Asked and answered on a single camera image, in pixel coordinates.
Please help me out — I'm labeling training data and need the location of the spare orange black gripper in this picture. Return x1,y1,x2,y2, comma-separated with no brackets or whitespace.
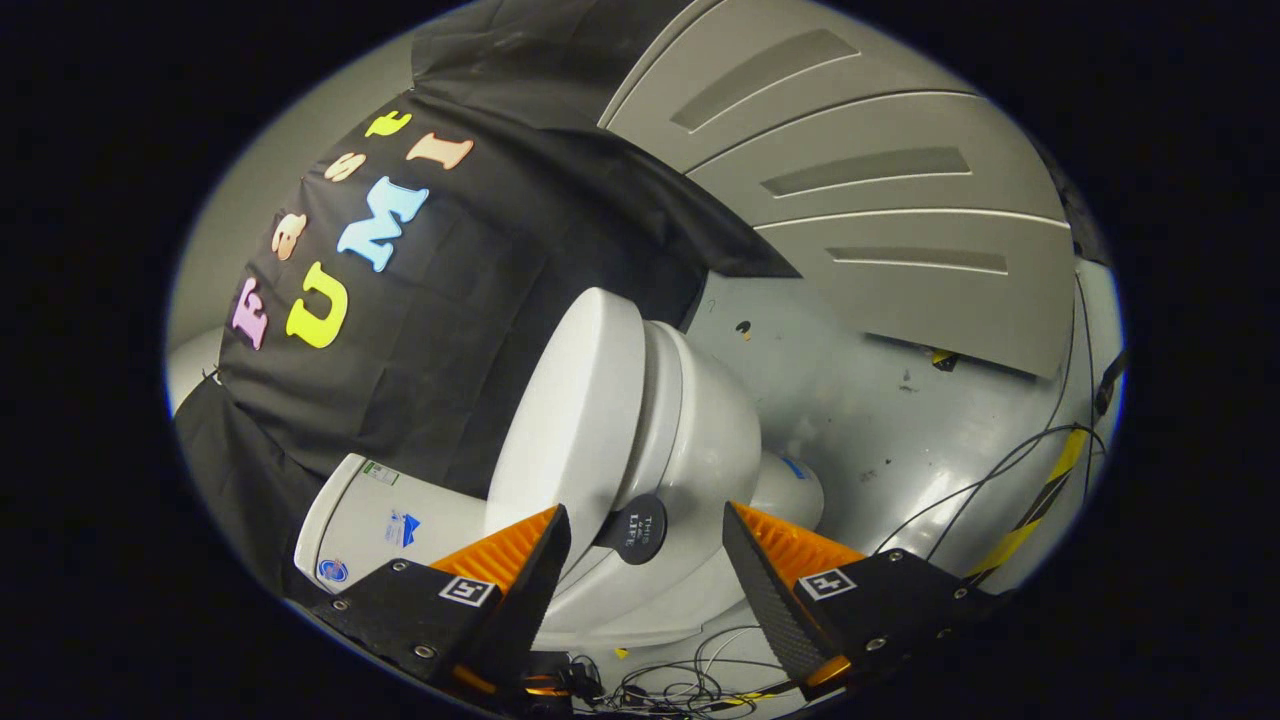
518,650,603,717

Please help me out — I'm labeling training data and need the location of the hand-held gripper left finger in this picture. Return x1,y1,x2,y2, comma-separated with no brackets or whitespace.
310,503,573,716

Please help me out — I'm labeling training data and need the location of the white toilet with tank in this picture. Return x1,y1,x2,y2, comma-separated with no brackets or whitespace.
293,320,827,649

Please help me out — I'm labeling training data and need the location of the white toilet seat ring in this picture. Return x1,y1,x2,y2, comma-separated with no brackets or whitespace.
600,320,687,506

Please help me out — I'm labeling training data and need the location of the white toilet lid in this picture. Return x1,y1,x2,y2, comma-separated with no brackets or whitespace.
484,287,669,583

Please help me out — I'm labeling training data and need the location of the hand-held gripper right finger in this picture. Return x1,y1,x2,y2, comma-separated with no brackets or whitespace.
722,500,1011,701

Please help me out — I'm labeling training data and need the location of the black backdrop cloth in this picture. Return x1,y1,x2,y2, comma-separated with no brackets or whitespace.
172,0,801,601

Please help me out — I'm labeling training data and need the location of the yellow black floor tape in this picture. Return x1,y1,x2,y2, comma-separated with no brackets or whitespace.
962,428,1091,583

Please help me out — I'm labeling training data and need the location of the grey drawer cabinet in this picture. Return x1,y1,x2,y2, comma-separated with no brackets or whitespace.
598,0,1079,381

